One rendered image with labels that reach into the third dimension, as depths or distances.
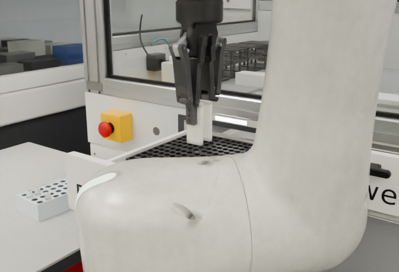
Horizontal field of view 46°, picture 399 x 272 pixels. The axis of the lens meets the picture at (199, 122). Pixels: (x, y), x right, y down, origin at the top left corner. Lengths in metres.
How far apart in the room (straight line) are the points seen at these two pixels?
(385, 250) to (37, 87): 1.17
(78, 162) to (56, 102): 0.85
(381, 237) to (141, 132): 0.61
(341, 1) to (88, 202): 0.27
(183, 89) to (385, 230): 0.48
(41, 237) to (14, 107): 0.72
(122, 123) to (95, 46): 0.22
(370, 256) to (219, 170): 0.60
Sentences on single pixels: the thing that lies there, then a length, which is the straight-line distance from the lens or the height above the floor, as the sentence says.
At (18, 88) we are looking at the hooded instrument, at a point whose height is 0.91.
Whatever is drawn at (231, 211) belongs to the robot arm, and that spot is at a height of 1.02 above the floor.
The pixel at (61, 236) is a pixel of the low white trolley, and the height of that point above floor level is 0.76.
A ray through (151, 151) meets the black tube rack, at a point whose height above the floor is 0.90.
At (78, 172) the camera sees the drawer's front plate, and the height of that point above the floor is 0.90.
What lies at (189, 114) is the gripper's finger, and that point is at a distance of 0.77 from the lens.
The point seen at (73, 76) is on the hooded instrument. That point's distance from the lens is 1.74.
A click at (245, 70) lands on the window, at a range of 1.02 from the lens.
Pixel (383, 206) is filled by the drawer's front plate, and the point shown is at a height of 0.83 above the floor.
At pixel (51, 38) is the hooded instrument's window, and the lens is 1.70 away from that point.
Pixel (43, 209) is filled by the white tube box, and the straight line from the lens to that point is 1.02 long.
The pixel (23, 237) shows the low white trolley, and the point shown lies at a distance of 0.98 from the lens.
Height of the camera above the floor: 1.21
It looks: 15 degrees down
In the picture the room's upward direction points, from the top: straight up
